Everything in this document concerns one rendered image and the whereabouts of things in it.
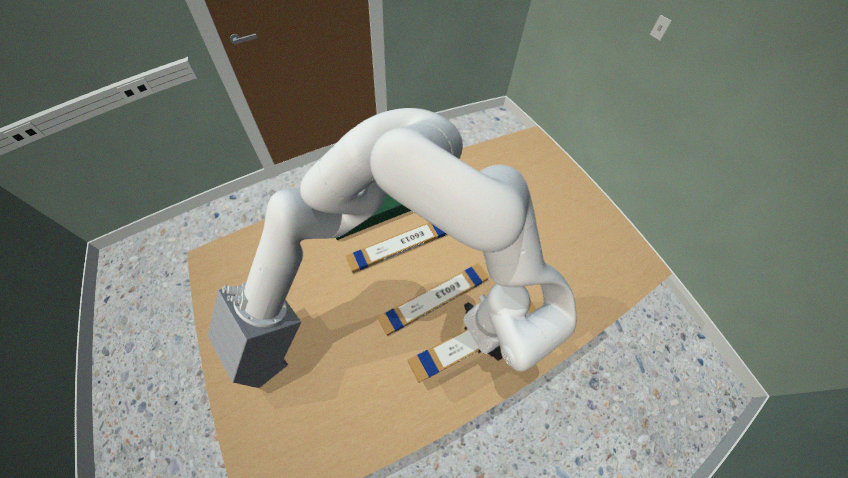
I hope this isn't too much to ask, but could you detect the cardboard welding electrode pack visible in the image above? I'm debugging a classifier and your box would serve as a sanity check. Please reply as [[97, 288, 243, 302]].
[[377, 263, 488, 336]]

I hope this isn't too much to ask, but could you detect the dark green low platform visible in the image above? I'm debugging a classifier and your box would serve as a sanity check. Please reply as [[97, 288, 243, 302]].
[[336, 193, 411, 240]]

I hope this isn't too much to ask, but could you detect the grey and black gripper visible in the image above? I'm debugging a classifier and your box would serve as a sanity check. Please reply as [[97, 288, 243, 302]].
[[464, 302, 502, 361]]

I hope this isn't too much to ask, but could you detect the tan cardboard pack with blue bands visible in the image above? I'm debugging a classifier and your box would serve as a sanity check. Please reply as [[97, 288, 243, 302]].
[[407, 329, 479, 382]]

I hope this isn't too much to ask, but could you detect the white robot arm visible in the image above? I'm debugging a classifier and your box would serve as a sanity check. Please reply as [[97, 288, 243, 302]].
[[222, 108, 577, 372]]

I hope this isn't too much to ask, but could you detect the tan welding electrode pack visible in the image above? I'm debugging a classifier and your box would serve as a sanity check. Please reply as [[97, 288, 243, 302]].
[[346, 223, 448, 273]]

